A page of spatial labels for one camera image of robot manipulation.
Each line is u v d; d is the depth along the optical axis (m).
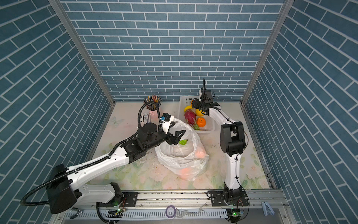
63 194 0.42
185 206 0.74
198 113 1.04
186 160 0.80
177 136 0.63
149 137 0.54
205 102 0.80
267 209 0.70
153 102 1.01
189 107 1.13
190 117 1.02
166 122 0.60
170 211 0.71
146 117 1.08
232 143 0.56
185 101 1.15
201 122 1.02
